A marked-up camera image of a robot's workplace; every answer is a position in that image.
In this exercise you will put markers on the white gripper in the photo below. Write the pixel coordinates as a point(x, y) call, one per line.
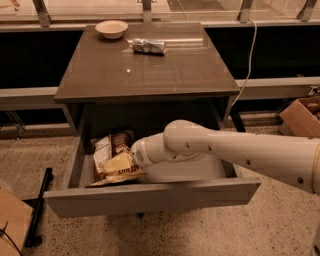
point(137, 155)

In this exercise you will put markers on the brown chip bag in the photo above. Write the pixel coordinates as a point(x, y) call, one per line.
point(105, 149)

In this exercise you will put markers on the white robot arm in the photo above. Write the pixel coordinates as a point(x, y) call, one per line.
point(292, 160)

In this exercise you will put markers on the open grey top drawer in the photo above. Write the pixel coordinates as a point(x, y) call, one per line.
point(200, 183)

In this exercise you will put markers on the grey cabinet with counter top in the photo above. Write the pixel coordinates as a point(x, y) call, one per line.
point(109, 71)

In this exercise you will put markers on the silver foil snack bag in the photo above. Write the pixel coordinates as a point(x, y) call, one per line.
point(149, 46)

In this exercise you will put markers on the wooden board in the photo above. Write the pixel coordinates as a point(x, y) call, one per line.
point(15, 217)

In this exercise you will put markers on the black metal bar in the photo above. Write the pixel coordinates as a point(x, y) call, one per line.
point(32, 238)

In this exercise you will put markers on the white bowl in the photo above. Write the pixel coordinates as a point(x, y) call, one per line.
point(113, 29)

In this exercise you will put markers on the cardboard box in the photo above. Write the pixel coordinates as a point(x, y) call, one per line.
point(301, 118)

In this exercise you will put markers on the grey window ledge rail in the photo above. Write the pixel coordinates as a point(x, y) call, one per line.
point(270, 88)

